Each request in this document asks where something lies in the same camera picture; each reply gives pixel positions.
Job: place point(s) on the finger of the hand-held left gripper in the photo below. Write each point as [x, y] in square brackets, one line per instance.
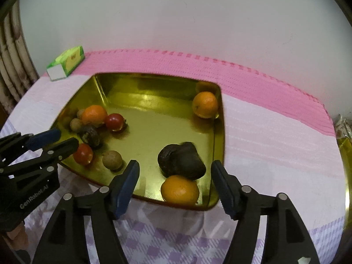
[63, 148]
[45, 137]

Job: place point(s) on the green tissue packet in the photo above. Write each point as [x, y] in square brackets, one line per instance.
[67, 62]

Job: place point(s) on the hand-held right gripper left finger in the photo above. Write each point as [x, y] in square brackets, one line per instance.
[128, 189]

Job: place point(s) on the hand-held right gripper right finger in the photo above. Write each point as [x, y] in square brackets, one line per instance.
[224, 189]

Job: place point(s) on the orange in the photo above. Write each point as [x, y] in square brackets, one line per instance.
[180, 191]
[94, 115]
[205, 104]

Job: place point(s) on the red cherry tomato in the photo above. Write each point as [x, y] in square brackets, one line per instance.
[115, 121]
[83, 154]

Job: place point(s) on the brown longan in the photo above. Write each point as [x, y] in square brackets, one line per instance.
[80, 112]
[75, 124]
[112, 159]

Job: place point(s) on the red tin box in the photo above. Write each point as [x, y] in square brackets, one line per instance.
[154, 121]

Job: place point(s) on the gold tin lid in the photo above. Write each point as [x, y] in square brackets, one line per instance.
[347, 156]

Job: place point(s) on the dark wrinkled passion fruit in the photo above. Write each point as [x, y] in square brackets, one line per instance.
[194, 162]
[89, 135]
[167, 158]

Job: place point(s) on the pink and purple checked tablecloth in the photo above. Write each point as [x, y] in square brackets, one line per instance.
[261, 143]

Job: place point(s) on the pale background clutter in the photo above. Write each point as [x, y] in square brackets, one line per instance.
[342, 126]

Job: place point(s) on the person's left hand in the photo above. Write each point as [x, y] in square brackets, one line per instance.
[16, 236]

